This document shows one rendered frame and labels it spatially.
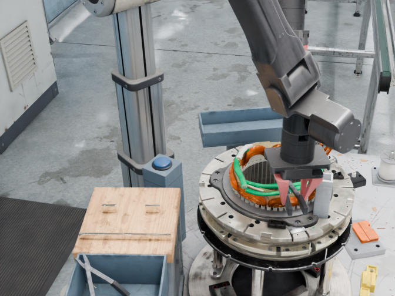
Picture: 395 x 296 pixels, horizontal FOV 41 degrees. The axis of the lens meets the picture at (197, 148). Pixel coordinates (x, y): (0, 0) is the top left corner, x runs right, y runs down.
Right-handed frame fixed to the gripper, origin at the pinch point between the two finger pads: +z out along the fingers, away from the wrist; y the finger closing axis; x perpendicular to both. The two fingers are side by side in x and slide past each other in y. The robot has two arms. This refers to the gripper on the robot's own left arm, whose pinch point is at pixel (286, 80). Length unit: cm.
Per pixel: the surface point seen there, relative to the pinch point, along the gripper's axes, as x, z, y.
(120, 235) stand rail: 28.9, 29.6, -12.2
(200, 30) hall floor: 135, -8, 358
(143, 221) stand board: 26.8, 28.6, -6.1
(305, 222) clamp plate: -5.1, 26.3, -2.2
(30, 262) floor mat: 128, 95, 90
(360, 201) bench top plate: -14, 39, 55
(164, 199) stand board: 25.1, 26.0, 1.2
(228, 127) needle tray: 21.1, 16.6, 37.5
